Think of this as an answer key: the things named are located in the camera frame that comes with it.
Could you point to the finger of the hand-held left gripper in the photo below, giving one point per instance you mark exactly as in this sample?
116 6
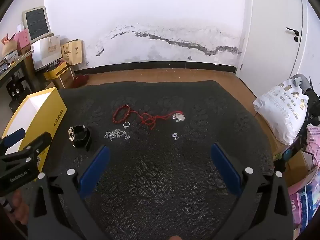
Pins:
37 143
15 134

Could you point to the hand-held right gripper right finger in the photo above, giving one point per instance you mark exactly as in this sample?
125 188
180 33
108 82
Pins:
225 171

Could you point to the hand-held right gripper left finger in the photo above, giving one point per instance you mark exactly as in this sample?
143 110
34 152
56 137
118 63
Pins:
95 171

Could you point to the yellow box with white inside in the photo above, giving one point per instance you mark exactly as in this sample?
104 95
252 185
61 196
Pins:
47 110

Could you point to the person's left hand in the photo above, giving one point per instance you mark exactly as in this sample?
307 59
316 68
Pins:
21 208

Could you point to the black speaker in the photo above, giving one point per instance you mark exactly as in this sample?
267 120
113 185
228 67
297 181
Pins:
18 89
12 93

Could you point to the black desk with yellow edge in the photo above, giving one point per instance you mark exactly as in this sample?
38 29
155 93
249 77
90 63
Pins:
10 72

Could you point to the brown cardboard box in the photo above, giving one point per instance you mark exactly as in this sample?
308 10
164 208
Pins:
65 82

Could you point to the open cardboard box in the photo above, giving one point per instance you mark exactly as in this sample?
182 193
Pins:
297 165

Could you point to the yellow cardboard box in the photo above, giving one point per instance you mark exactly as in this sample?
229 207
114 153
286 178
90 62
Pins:
58 73

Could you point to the dark red cloth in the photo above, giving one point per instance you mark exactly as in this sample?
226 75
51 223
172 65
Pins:
80 81

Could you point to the black flat box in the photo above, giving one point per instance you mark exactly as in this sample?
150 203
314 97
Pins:
56 65

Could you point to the pink and blue package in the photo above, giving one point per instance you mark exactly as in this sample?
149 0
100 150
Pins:
303 200

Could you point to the white printed sack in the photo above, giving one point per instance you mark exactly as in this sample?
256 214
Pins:
282 110

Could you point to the white gift bag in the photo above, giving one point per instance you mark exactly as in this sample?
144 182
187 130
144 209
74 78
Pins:
46 52

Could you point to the pink packet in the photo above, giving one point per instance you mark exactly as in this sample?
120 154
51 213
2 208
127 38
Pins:
313 142

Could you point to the pink box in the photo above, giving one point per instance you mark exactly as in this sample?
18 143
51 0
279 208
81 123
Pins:
22 38

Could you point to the brown paper bag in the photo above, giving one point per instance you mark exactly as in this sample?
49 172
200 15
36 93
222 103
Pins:
72 52

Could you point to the beige monitor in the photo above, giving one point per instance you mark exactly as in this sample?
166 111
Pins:
36 22

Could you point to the grey plastic object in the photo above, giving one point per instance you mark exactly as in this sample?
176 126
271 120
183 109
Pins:
300 80

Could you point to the black baseboard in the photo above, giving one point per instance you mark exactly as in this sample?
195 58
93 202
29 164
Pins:
160 66

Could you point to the white door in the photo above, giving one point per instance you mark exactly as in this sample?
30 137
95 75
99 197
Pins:
275 30

